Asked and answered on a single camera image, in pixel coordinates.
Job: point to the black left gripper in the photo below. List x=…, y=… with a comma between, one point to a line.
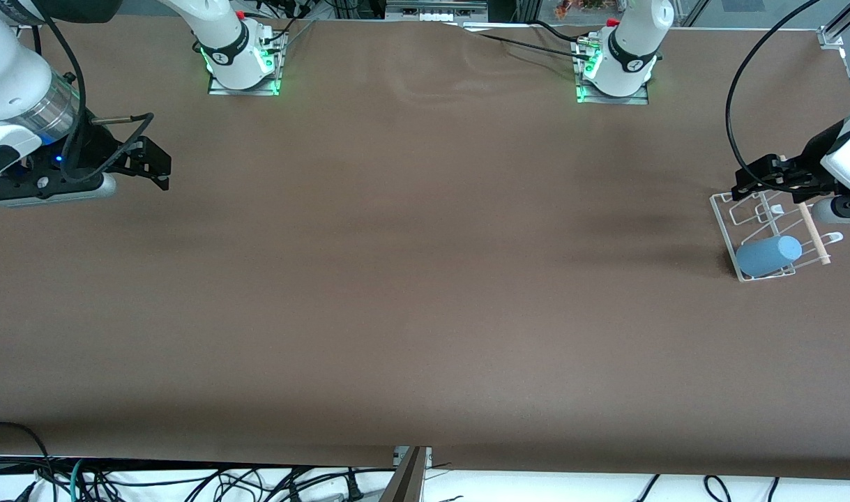
x=812, y=165

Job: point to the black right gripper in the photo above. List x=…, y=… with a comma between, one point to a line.
x=101, y=148

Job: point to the blue cup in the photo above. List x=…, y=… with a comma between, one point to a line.
x=766, y=256

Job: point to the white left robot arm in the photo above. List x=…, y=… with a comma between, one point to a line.
x=630, y=49

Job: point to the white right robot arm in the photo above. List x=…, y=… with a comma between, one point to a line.
x=6, y=77

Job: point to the brown table cover mat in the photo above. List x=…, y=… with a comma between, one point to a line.
x=397, y=279

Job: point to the grey power strip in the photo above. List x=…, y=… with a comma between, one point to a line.
x=435, y=10

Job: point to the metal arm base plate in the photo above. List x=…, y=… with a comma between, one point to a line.
x=219, y=89
x=637, y=100

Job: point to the aluminium frame profile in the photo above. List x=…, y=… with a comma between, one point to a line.
x=839, y=28
x=407, y=481

